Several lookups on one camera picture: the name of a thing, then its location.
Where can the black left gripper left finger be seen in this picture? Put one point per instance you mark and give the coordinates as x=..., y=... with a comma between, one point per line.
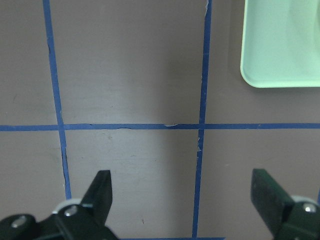
x=99, y=196

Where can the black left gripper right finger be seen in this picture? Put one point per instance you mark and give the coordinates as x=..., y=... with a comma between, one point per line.
x=272, y=202

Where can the light green plastic tray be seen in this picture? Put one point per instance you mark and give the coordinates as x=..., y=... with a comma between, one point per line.
x=281, y=44

